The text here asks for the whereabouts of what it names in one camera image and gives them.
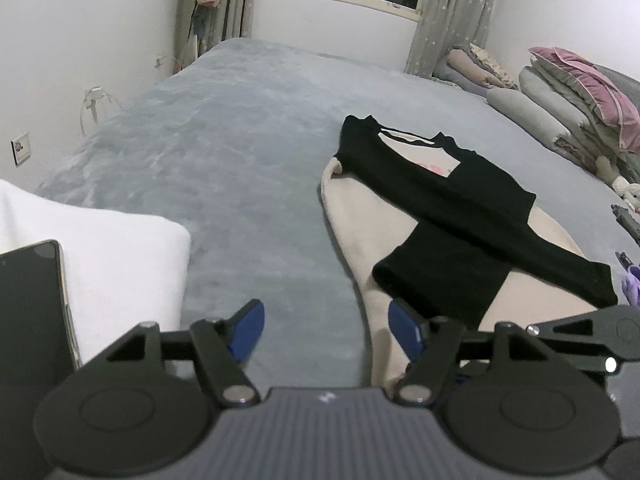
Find plush toy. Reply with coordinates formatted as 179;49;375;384
595;155;640;211

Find white cloth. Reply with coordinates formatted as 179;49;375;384
0;179;192;366

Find black smartphone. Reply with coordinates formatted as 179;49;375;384
0;240;83;480

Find beige sweatshirt with black sleeves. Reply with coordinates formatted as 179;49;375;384
318;115;621;393

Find grey hanging item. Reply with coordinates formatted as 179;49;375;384
190;5;221;58

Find folded grey blanket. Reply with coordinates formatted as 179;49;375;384
432;72;493;98

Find grey toy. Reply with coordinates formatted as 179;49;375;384
611;202;640;246

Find folded pink blanket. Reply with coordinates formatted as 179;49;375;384
446;47;501;88

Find stack of folded quilts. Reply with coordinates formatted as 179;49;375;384
528;46;640;153

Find white wall socket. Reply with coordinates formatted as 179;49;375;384
11;131;32;167

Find grey star curtain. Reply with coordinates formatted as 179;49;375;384
404;0;506;77
220;0;258;43

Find folded grey quilt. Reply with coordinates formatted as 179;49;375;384
518;57;626;161

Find purple item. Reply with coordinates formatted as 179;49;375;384
620;265;640;308

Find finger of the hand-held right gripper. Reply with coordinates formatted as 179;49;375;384
524;307;619;373

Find white charger with cable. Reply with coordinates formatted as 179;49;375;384
80;86;121;136

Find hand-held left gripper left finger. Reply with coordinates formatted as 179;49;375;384
105;299;265;407

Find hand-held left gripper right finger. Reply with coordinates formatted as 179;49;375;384
387;299;549;407

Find folded blankets by curtain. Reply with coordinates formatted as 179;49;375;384
469;42;518;90

